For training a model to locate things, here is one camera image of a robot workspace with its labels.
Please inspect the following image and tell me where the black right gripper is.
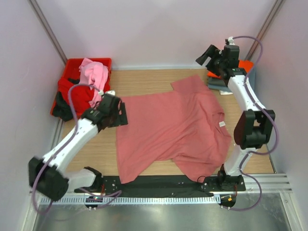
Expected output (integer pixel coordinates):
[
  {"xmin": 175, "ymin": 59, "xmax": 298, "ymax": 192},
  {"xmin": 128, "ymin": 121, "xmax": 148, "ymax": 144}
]
[{"xmin": 194, "ymin": 46, "xmax": 225, "ymax": 77}]

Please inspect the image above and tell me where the dusty rose t-shirt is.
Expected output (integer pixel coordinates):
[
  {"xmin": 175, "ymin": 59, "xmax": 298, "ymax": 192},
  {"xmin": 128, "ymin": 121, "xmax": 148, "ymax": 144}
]
[{"xmin": 116, "ymin": 75, "xmax": 231, "ymax": 183}]

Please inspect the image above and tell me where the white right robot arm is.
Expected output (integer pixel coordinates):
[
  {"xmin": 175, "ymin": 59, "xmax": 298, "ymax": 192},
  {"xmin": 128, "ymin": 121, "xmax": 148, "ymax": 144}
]
[{"xmin": 196, "ymin": 44, "xmax": 275, "ymax": 193}]

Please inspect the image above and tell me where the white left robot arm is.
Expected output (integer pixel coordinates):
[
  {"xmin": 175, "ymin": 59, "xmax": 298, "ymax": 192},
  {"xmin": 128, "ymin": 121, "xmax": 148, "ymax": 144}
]
[{"xmin": 28, "ymin": 90, "xmax": 128, "ymax": 202}]

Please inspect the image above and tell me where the folded grey t-shirt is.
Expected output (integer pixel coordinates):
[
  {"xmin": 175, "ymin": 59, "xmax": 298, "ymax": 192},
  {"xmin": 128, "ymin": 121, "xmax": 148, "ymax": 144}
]
[{"xmin": 207, "ymin": 77, "xmax": 229, "ymax": 91}]

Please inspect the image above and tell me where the folded blue-grey t-shirt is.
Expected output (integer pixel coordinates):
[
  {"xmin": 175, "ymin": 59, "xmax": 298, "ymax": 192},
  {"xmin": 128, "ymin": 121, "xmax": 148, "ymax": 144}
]
[{"xmin": 208, "ymin": 68, "xmax": 256, "ymax": 93}]

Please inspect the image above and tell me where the folded orange t-shirt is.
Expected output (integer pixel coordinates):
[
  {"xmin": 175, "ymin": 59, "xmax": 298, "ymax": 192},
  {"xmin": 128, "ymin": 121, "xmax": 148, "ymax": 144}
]
[{"xmin": 207, "ymin": 60, "xmax": 254, "ymax": 79}]

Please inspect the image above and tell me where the folded white t-shirt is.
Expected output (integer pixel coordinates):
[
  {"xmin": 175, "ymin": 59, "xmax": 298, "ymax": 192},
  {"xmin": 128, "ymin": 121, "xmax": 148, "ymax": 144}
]
[{"xmin": 219, "ymin": 90, "xmax": 233, "ymax": 95}]

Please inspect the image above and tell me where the red t-shirt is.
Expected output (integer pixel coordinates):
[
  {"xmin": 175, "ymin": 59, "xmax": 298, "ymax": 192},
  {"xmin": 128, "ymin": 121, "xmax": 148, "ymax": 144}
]
[{"xmin": 58, "ymin": 78, "xmax": 96, "ymax": 117}]

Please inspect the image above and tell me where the light pink t-shirt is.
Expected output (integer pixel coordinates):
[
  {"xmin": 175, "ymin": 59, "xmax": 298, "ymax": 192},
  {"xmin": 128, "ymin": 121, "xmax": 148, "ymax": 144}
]
[{"xmin": 79, "ymin": 58, "xmax": 110, "ymax": 92}]

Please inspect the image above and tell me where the black t-shirt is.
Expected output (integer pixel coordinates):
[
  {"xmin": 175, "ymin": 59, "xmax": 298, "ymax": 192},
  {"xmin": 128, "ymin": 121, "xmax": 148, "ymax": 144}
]
[{"xmin": 51, "ymin": 92, "xmax": 78, "ymax": 122}]

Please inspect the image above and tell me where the red plastic bin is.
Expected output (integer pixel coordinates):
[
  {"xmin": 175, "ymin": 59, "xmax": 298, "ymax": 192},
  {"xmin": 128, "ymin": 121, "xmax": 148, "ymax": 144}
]
[{"xmin": 51, "ymin": 58, "xmax": 112, "ymax": 110}]

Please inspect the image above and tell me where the white shirt label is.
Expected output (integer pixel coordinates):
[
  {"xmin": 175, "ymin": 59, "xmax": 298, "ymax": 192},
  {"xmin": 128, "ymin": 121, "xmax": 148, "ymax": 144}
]
[{"xmin": 219, "ymin": 121, "xmax": 226, "ymax": 127}]

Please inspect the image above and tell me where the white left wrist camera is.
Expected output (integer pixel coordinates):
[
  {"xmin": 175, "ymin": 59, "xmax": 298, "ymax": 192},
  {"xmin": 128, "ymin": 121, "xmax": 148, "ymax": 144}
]
[{"xmin": 98, "ymin": 90, "xmax": 116, "ymax": 96}]

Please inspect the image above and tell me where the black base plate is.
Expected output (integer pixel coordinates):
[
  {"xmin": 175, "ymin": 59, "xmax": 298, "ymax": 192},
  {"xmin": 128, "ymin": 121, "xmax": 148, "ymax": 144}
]
[{"xmin": 74, "ymin": 175, "xmax": 246, "ymax": 198}]

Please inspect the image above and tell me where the slotted white cable duct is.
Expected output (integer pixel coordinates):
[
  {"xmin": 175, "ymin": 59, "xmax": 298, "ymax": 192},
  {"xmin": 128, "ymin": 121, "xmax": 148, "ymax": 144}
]
[{"xmin": 53, "ymin": 195, "xmax": 221, "ymax": 205}]

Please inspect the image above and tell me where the aluminium frame rail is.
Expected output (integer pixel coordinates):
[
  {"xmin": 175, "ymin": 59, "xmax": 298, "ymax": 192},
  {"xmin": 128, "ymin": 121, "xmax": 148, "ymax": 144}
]
[{"xmin": 28, "ymin": 0, "xmax": 67, "ymax": 64}]

